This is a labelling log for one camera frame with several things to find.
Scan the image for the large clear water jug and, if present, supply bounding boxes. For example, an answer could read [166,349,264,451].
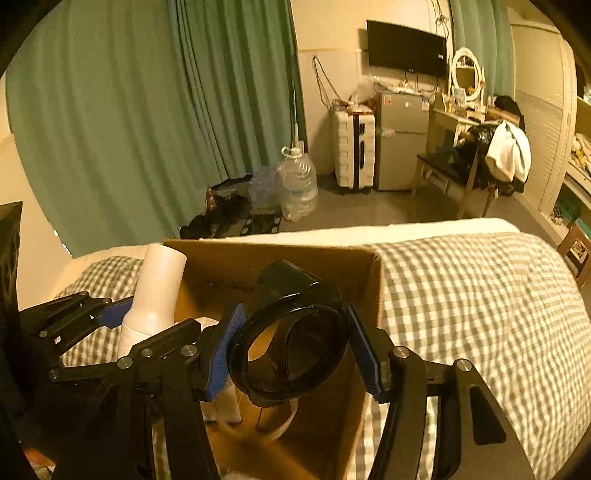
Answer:
[276,146,320,222]

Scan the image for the cream wall shelf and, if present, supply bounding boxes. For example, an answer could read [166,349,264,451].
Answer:
[549,80,591,232]

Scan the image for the cream dressing table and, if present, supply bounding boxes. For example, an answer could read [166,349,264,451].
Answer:
[426,95,492,158]

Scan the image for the narrow green curtain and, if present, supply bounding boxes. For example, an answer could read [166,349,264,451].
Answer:
[450,0,516,99]

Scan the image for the white oval mirror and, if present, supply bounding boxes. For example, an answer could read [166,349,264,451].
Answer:
[450,48,486,103]

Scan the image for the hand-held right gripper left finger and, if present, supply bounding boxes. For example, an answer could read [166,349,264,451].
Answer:
[117,302,244,480]

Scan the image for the white suitcase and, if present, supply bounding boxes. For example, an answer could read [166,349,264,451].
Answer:
[333,109,378,193]

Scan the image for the brown cardboard box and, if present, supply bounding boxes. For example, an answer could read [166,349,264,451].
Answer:
[161,237,387,480]

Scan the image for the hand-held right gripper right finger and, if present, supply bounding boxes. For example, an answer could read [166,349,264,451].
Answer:
[347,305,536,480]

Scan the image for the silver small fridge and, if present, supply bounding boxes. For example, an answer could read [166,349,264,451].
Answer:
[374,90,433,193]

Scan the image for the checkered bed blanket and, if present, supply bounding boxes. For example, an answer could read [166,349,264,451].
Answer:
[52,217,591,480]

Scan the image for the cream shutter wardrobe door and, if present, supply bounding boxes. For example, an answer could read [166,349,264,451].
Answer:
[510,22,579,210]

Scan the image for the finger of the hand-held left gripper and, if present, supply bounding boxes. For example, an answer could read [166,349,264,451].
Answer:
[18,291,136,344]
[47,355,136,393]

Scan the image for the wooden chair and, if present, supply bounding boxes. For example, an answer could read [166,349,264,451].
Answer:
[412,108,513,220]

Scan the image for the wooden picture frame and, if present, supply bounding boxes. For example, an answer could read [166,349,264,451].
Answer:
[557,224,591,278]

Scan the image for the white garment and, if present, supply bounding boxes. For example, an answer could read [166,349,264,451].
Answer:
[484,121,533,184]

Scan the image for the wall cable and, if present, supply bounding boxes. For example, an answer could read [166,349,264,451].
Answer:
[312,55,345,109]

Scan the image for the wide green curtain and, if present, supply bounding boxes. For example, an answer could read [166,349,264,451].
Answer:
[4,0,308,258]

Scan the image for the black translucent plastic cup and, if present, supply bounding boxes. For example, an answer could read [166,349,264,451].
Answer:
[228,260,350,408]

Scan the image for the black clothes pile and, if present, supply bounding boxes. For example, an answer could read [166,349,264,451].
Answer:
[450,95,527,195]

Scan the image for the dark shoes pile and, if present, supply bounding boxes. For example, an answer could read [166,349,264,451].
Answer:
[179,174,254,240]

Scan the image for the clear plastic bag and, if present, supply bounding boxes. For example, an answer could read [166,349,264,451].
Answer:
[248,165,283,214]

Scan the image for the white plastic bottle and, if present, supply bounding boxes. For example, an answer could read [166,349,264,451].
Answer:
[120,243,188,358]

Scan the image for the black floor scale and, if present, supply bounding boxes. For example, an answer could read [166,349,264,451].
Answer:
[238,213,283,237]

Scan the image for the black wall television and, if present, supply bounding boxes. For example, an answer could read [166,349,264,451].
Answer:
[366,19,448,77]

